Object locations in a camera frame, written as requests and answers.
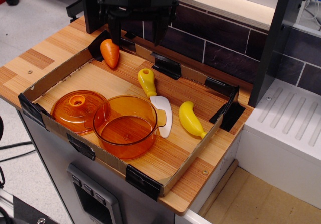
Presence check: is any orange transparent pot lid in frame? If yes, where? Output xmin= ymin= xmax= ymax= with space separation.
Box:
xmin=51 ymin=90 xmax=107 ymax=135

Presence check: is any black vertical post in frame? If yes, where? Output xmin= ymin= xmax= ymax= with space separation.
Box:
xmin=248 ymin=0 xmax=304 ymax=107
xmin=82 ymin=0 xmax=105 ymax=34

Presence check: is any black vertical post left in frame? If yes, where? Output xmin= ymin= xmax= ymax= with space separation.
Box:
xmin=82 ymin=0 xmax=105 ymax=34

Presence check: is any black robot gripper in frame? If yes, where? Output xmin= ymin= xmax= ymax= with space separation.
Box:
xmin=97 ymin=0 xmax=179 ymax=46

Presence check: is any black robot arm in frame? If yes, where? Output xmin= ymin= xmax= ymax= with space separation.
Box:
xmin=97 ymin=0 xmax=179 ymax=46

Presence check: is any orange toy carrot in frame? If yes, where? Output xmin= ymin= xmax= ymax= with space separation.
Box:
xmin=100 ymin=39 xmax=120 ymax=68

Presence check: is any white toy sink drainboard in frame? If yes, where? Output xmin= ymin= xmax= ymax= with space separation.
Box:
xmin=236 ymin=79 xmax=320 ymax=208

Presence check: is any black floor cable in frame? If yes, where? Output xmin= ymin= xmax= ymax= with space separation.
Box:
xmin=0 ymin=141 xmax=37 ymax=162

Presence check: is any black vertical post right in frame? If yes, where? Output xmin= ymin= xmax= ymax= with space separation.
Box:
xmin=248 ymin=0 xmax=304 ymax=107

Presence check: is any toy knife yellow handle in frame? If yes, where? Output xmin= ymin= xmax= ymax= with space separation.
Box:
xmin=138 ymin=68 xmax=173 ymax=138

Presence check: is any grey toy oven front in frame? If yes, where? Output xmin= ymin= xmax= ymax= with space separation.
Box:
xmin=66 ymin=162 xmax=123 ymax=224

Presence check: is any orange transparent toy pot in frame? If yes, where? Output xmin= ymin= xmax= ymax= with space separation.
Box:
xmin=84 ymin=95 xmax=166 ymax=160

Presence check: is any yellow toy banana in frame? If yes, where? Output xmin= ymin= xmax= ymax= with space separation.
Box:
xmin=179 ymin=101 xmax=207 ymax=139

